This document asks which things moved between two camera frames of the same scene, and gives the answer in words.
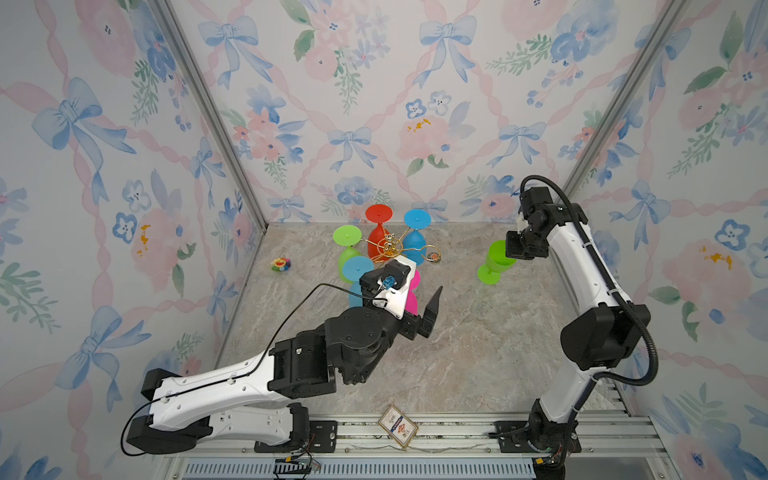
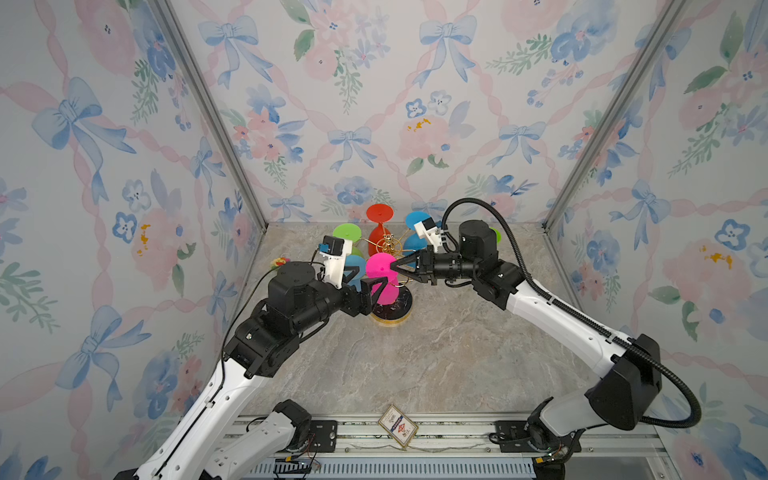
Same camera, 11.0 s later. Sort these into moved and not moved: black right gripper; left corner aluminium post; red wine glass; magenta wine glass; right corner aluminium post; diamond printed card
Moved: black right gripper; magenta wine glass
Not moved: red wine glass; right corner aluminium post; left corner aluminium post; diamond printed card
